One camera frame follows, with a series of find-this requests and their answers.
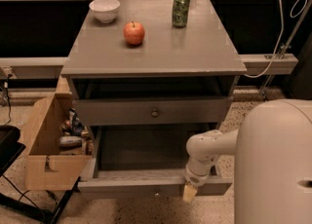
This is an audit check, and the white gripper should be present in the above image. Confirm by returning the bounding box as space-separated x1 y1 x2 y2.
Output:
182 131 221 203

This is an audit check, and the grey drawer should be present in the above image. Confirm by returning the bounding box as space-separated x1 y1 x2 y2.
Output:
73 97 232 126
77 124 234 201

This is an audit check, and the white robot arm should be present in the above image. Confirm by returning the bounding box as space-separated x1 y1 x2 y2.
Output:
183 99 312 224

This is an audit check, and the grey top drawer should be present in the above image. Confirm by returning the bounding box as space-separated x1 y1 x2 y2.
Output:
73 97 232 126

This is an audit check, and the grey drawer cabinet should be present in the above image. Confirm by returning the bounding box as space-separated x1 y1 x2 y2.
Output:
60 0 248 138

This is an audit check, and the dark bottle in box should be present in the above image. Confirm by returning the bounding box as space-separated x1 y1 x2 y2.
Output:
69 108 85 136

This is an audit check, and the silver can in box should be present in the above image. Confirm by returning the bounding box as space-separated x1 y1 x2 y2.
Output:
59 136 82 147

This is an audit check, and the cardboard box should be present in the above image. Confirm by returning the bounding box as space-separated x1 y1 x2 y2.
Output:
19 77 96 191

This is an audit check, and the red apple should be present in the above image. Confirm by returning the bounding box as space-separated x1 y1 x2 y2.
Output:
123 21 145 45

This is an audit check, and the green soda can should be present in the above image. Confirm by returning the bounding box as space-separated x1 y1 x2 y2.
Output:
172 0 190 27

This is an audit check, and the white ceramic bowl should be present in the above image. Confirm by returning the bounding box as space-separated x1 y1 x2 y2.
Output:
89 0 121 23

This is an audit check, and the black floor cable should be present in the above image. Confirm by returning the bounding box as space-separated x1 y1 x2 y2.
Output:
2 173 59 217

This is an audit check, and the white cable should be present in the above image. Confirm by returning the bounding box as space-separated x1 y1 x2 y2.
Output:
243 0 308 80

